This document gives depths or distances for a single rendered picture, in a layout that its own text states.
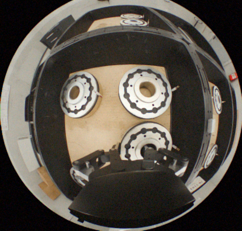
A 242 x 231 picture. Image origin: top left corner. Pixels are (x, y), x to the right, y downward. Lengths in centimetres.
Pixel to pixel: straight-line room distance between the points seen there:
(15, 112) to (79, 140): 281
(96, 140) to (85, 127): 4
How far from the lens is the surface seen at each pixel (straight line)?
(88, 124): 19
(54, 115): 21
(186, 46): 17
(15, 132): 294
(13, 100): 297
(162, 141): 16
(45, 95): 20
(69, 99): 18
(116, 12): 54
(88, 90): 16
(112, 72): 20
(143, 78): 15
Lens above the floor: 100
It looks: 85 degrees down
